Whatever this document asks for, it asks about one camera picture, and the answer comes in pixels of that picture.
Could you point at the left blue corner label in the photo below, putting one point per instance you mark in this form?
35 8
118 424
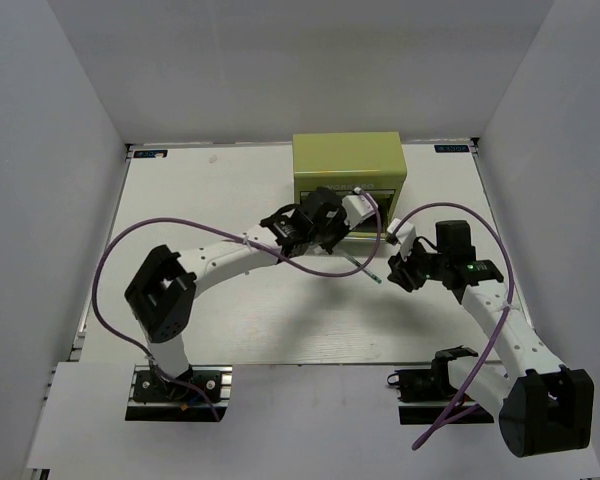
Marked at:
150 154

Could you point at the green pen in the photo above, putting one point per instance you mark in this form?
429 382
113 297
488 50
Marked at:
365 270

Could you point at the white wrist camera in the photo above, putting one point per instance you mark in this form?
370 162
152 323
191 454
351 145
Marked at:
359 206
402 234

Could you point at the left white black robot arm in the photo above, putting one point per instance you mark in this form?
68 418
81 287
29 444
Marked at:
162 292

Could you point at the blue corner label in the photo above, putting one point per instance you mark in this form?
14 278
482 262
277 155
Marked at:
451 148
150 154

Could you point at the right blue corner label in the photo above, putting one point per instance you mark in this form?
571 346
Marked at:
451 148

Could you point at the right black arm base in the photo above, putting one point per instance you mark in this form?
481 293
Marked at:
420 401

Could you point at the green metal drawer toolbox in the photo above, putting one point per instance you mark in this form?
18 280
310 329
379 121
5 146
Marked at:
341 162

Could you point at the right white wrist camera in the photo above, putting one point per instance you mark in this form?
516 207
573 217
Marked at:
402 234

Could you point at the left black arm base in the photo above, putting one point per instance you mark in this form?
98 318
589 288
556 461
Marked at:
153 399

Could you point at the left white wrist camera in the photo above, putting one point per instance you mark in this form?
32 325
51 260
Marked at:
359 206

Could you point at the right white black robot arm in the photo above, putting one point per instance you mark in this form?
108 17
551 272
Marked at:
540 405

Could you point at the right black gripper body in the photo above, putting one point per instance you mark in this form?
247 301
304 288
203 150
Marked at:
420 266

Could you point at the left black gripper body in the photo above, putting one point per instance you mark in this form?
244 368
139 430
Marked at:
328 237

